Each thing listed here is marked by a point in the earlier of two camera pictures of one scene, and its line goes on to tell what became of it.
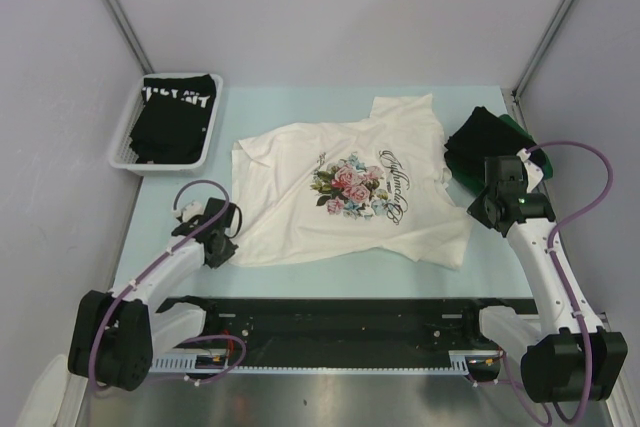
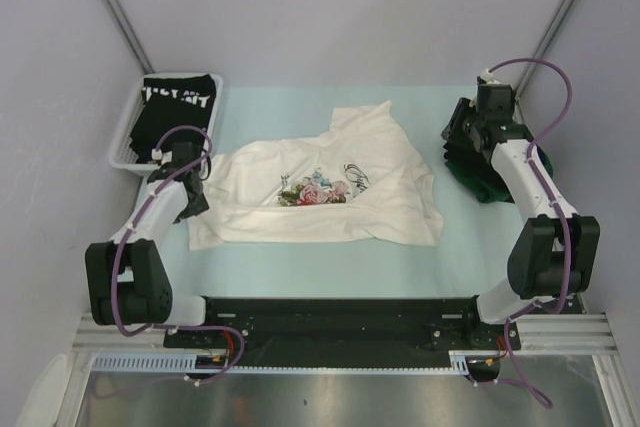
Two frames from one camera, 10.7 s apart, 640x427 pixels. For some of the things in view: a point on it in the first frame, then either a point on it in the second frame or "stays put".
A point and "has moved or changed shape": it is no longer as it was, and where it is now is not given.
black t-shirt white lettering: [171, 124] stays put
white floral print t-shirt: [375, 183] has moved or changed shape
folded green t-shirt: [474, 180] stays put
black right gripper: [476, 210] → [452, 131]
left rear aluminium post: [113, 4] stays put
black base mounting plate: [349, 325] stays put
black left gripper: [214, 262] → [200, 205]
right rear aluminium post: [529, 69] stays put
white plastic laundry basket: [122, 155] stays put
